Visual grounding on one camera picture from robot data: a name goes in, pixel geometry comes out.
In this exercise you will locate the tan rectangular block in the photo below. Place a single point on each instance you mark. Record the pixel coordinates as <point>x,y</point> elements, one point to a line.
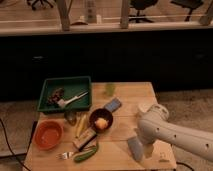
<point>84,138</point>

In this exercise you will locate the translucent green cup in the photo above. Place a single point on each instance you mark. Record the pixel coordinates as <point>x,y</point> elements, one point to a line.
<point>110,89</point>

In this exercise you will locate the grey metal cup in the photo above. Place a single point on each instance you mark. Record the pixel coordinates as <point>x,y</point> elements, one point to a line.
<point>71,118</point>

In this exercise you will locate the blue-grey towel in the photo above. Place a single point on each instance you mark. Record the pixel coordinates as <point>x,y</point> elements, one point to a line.
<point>136,148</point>

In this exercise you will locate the white spatula in tray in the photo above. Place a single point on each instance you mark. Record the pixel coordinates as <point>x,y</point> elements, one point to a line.
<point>63,103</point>

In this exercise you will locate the dark bowl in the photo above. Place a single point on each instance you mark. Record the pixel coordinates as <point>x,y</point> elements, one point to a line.
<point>100,113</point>

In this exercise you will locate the metal fork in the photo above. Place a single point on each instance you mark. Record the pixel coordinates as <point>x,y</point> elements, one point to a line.
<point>67,155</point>

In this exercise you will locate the green plastic tray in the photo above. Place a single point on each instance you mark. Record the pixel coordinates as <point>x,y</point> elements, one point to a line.
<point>72,86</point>

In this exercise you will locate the brown grape cluster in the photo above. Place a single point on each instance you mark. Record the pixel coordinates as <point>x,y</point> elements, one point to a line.
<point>55,96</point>

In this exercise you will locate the white paper cup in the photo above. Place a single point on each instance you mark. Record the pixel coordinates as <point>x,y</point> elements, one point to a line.
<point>142,109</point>

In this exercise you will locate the yellow food piece in bowl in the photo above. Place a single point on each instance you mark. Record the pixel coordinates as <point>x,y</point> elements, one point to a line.
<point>101,123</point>

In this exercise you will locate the green cucumber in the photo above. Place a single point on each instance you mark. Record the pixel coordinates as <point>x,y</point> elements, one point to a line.
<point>86,154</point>

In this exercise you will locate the black office chair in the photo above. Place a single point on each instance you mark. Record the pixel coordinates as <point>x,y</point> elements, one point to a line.
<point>140,5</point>

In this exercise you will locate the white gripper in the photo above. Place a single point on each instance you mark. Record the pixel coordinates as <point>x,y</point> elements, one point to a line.
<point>148,150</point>

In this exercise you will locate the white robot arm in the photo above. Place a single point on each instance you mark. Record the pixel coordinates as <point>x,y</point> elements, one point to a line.
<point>153,125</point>

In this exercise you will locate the yellow banana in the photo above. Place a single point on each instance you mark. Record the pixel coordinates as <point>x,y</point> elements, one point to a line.
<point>81,125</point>

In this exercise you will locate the orange bowl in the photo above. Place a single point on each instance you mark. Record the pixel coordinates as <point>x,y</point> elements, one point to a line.
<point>48,135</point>

